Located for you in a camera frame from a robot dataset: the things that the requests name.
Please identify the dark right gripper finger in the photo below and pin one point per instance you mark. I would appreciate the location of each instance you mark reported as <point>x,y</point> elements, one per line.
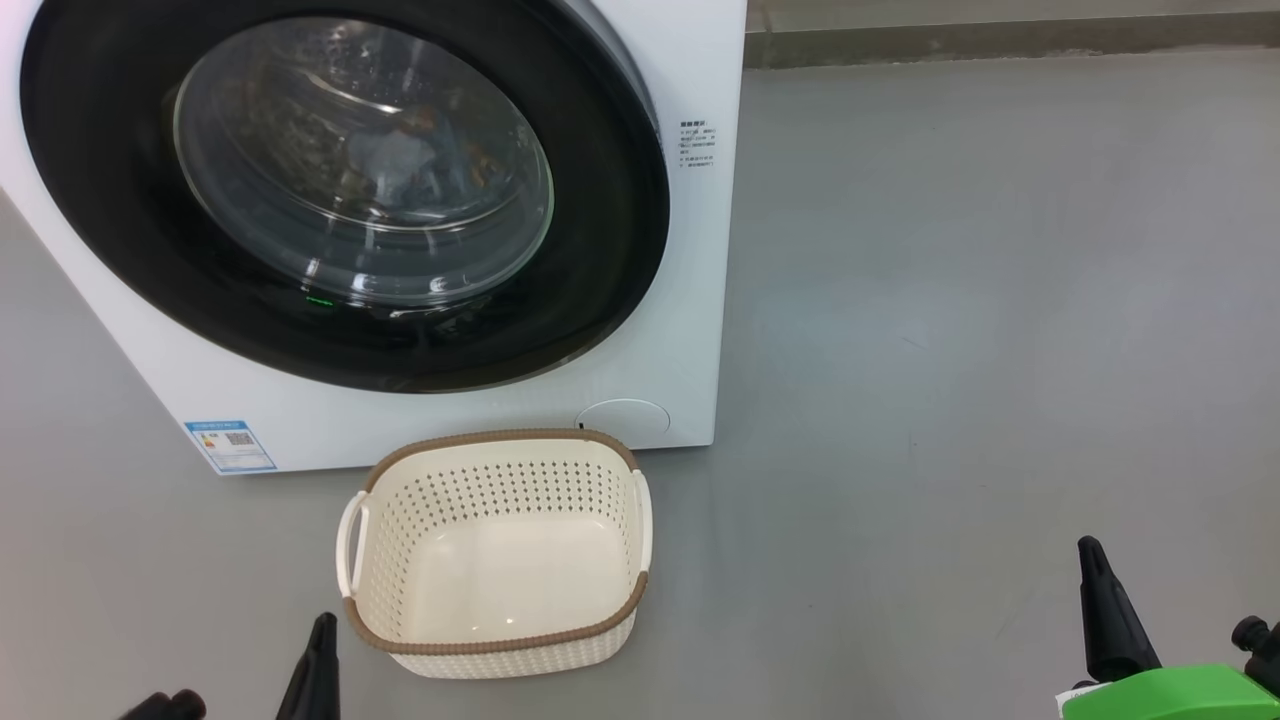
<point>1115,620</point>

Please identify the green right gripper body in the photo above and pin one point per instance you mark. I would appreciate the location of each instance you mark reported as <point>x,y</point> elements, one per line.
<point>1180,695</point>

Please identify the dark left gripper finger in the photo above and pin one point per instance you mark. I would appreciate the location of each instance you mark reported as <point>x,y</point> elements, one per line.
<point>318,680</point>

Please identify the cream printed garment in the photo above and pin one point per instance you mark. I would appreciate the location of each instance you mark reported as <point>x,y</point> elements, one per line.
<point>385,165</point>

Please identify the blue printed garment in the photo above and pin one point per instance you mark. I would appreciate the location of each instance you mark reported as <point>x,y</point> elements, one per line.
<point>455,165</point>

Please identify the black round glass washer door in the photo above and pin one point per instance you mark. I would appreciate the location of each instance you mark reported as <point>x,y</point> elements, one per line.
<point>100,180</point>

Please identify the white front-load washing machine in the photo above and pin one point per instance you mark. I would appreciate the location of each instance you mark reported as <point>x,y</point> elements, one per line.
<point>700,300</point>

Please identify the cream perforated laundry basket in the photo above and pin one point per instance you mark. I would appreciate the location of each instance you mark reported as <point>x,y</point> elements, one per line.
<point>500,570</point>

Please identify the blue energy label sticker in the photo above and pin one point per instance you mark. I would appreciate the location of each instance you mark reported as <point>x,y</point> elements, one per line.
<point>230,446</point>

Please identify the round white drain filter cover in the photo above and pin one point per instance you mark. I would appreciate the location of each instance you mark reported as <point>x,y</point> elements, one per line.
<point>625,418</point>

